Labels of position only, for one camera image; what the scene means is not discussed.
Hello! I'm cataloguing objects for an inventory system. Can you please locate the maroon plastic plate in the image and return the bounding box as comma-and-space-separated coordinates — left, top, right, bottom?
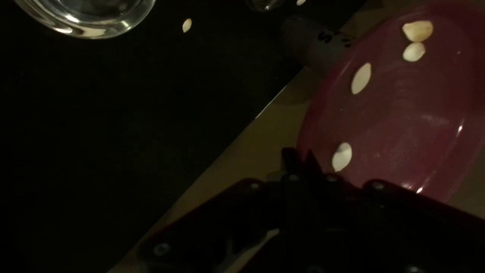
298, 0, 485, 200

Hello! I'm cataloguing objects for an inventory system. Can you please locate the small glass bowl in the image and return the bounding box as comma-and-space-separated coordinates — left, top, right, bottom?
14, 0, 157, 39

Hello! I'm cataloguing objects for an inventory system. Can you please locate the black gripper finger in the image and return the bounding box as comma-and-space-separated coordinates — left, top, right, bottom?
282, 149, 325, 273

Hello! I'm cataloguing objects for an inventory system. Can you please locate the white nut piece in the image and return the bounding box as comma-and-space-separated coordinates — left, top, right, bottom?
402, 20, 434, 43
402, 43, 426, 62
351, 62, 372, 94
332, 143, 354, 171

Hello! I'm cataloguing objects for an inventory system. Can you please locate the white nut on table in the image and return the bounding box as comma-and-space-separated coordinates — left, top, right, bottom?
182, 18, 193, 33

